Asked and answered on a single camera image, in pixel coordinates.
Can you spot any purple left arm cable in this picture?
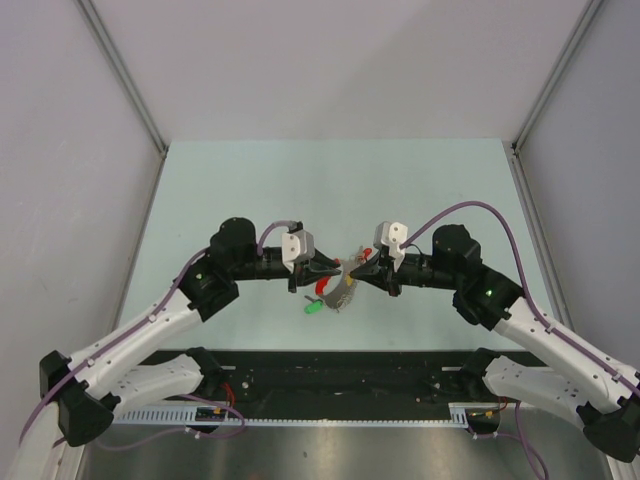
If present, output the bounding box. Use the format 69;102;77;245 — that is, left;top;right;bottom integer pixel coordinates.
18;219;304;446

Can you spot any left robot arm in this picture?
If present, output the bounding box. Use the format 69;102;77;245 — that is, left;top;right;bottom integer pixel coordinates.
34;217;340;447

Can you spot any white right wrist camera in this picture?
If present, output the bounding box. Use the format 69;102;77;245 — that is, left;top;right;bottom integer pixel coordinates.
373;221;408;272

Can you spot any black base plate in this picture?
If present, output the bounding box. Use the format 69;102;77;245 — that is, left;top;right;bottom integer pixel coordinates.
210;350;505;411

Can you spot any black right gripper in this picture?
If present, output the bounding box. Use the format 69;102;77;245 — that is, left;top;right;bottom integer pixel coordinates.
350;249;460;298

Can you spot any green capped key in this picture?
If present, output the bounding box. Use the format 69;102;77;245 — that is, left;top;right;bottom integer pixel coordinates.
303;296;324;315

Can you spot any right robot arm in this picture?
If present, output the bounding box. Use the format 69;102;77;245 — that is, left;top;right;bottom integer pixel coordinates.
351;222;639;463

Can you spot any keyring bunch with chain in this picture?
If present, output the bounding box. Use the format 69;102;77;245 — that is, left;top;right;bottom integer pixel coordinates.
321;246;373;312

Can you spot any white slotted cable duct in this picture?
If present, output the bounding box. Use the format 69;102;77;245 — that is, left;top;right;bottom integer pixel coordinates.
114;397;487;428

